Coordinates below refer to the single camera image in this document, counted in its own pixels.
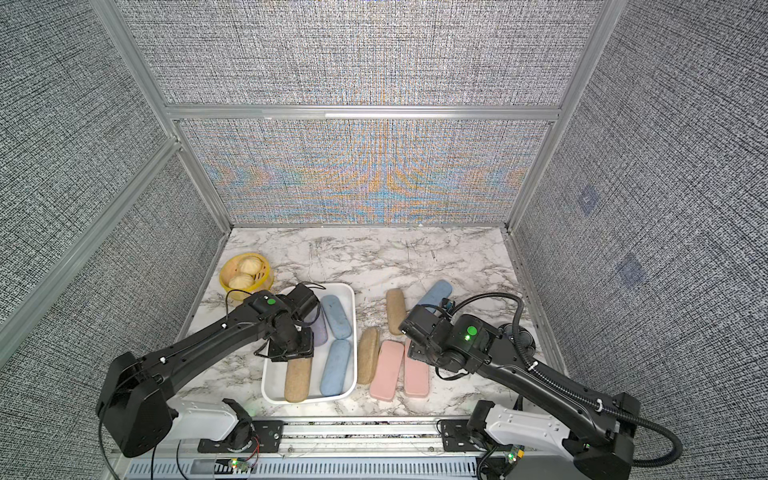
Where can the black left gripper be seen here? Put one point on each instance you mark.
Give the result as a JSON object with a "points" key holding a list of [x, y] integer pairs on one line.
{"points": [[307, 350]]}

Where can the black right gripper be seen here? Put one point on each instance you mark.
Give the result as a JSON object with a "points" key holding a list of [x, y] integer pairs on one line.
{"points": [[416, 352]]}

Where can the purple fabric glasses case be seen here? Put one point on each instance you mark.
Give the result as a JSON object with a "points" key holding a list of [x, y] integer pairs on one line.
{"points": [[319, 328]]}

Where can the tan glasses case back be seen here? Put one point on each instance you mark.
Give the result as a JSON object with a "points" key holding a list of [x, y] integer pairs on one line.
{"points": [[298, 379]]}

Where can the tan glasses case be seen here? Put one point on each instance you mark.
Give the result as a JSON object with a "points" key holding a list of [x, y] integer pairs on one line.
{"points": [[298, 379], [396, 310], [367, 356]]}

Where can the blue glasses case front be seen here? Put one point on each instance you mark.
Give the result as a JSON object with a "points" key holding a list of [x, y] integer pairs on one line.
{"points": [[336, 317]]}

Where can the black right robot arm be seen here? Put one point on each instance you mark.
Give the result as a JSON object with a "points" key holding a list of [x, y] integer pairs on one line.
{"points": [[594, 431]]}

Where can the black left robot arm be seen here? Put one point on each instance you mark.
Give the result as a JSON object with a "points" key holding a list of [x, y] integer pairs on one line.
{"points": [[136, 404]]}

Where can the pink glasses case right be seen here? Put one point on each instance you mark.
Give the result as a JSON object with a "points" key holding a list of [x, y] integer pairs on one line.
{"points": [[416, 376]]}

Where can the pink glasses case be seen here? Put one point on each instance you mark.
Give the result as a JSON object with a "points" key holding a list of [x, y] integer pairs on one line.
{"points": [[416, 376], [390, 359]]}

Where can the white plastic storage tray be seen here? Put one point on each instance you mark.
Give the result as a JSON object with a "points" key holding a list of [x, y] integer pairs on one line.
{"points": [[275, 374]]}

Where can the pink glasses case left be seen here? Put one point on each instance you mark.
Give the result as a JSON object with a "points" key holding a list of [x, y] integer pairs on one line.
{"points": [[390, 359]]}

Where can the tan glasses case front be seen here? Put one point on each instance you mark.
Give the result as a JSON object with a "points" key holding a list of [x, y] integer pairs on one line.
{"points": [[367, 356]]}

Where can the steamed bun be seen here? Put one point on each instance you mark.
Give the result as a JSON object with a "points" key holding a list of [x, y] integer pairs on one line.
{"points": [[241, 281], [251, 265]]}

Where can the yellow bamboo steamer basket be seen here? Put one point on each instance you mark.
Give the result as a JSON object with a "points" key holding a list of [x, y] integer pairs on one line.
{"points": [[263, 281]]}

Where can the dark round object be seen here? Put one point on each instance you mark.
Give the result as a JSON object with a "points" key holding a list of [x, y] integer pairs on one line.
{"points": [[524, 339]]}

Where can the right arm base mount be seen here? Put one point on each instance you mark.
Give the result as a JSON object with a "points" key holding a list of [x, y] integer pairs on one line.
{"points": [[456, 436]]}

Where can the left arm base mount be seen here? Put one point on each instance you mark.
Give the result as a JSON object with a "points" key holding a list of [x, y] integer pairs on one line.
{"points": [[264, 436]]}

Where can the aluminium front rail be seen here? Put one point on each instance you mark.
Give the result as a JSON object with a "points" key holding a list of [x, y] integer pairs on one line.
{"points": [[343, 448]]}

